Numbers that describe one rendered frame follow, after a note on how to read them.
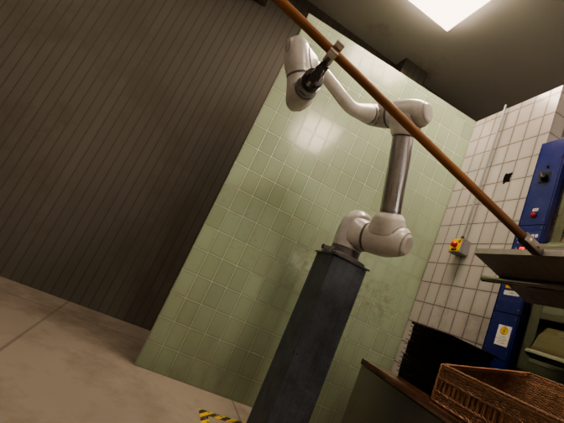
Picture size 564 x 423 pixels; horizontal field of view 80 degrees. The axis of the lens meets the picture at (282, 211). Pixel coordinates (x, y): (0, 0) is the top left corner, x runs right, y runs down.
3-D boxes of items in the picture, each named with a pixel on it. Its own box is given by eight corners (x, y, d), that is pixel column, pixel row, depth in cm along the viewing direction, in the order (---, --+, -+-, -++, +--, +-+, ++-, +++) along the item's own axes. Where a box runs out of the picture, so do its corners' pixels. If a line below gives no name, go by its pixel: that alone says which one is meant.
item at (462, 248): (455, 255, 230) (460, 242, 232) (467, 256, 220) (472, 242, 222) (446, 251, 228) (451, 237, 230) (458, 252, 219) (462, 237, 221)
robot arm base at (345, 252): (313, 248, 181) (317, 238, 182) (347, 264, 187) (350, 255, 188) (329, 249, 164) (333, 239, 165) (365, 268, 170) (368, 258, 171)
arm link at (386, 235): (374, 252, 177) (414, 263, 161) (357, 252, 167) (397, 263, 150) (399, 106, 174) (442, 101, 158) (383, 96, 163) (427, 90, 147)
